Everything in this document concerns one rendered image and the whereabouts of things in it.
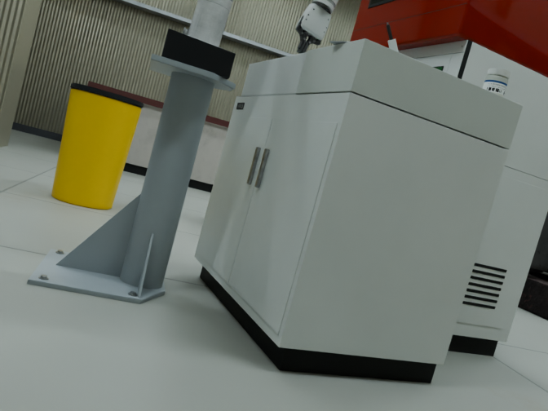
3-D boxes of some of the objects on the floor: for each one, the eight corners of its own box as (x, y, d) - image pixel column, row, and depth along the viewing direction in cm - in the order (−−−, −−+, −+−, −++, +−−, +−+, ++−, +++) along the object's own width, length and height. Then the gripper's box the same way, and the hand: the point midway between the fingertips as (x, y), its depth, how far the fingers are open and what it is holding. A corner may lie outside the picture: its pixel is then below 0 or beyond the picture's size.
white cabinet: (307, 293, 259) (351, 134, 253) (436, 387, 172) (509, 150, 166) (186, 273, 232) (232, 95, 226) (266, 374, 145) (345, 90, 139)
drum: (118, 205, 372) (143, 104, 366) (117, 215, 327) (144, 102, 322) (50, 189, 358) (75, 85, 352) (38, 198, 314) (67, 79, 308)
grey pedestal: (26, 284, 164) (87, 29, 158) (50, 252, 206) (99, 50, 200) (183, 312, 178) (245, 80, 172) (175, 277, 220) (224, 89, 214)
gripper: (311, -7, 179) (287, 40, 178) (343, 16, 185) (320, 62, 185) (301, -3, 186) (279, 42, 185) (333, 19, 192) (311, 64, 192)
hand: (302, 47), depth 185 cm, fingers closed
